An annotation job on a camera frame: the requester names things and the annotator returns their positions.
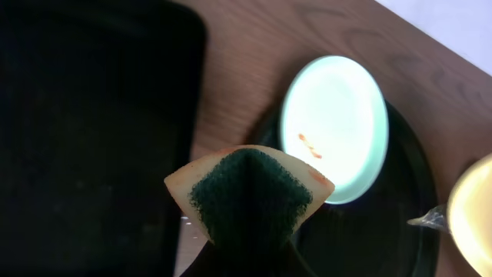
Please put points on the green yellow sponge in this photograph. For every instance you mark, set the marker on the green yellow sponge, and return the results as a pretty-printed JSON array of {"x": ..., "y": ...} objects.
[{"x": 248, "y": 196}]

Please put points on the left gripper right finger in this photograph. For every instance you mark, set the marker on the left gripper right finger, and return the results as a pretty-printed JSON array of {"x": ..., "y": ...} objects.
[{"x": 285, "y": 262}]

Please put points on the yellow plate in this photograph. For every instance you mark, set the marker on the yellow plate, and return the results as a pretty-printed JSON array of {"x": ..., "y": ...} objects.
[{"x": 469, "y": 215}]

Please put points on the light blue plate far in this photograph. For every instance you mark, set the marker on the light blue plate far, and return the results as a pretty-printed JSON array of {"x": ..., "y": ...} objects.
[{"x": 334, "y": 118}]

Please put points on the black rectangular tray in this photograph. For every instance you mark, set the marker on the black rectangular tray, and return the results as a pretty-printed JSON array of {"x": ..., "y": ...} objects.
[{"x": 98, "y": 105}]

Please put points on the black round tray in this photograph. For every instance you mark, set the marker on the black round tray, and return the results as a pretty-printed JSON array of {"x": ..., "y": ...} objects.
[{"x": 371, "y": 235}]

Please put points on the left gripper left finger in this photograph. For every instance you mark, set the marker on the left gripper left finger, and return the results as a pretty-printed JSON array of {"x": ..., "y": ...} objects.
[{"x": 213, "y": 261}]

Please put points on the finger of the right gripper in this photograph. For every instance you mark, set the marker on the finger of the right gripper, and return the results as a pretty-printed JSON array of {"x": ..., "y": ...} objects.
[{"x": 436, "y": 218}]

